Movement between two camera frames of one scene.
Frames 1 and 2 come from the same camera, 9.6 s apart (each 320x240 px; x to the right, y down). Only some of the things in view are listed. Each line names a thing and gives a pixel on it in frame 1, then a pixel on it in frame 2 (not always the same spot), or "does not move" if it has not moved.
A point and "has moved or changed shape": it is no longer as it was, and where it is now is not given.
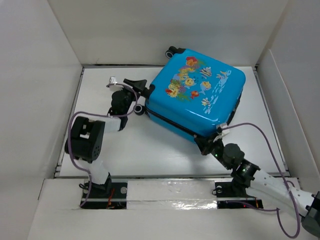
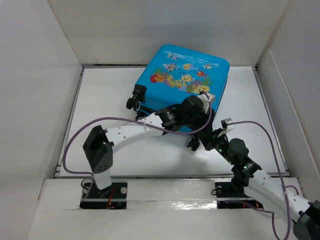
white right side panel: x=290 y=79 does not move
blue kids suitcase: x=193 y=95 has moved or changed shape
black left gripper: x=138 y=86 -> x=203 y=116
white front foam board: x=156 y=210 does not move
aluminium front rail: x=166 y=178 does not move
